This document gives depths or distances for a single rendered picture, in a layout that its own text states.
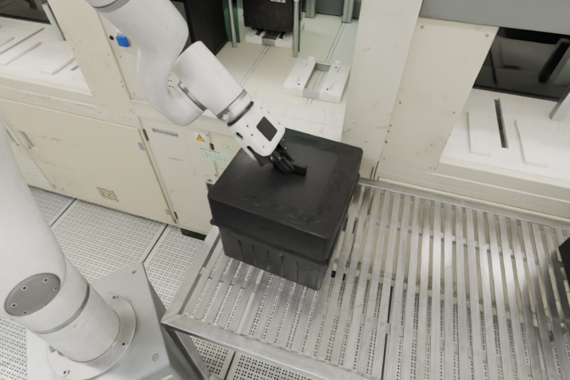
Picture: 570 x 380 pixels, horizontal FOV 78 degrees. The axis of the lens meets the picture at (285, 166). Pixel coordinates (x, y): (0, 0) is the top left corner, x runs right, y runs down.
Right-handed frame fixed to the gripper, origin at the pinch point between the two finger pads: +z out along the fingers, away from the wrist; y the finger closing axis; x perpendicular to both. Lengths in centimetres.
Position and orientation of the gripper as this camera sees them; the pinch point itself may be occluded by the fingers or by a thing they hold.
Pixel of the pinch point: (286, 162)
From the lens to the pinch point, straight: 81.1
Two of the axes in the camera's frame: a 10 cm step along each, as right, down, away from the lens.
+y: 3.8, -6.7, 6.4
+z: 6.5, 6.9, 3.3
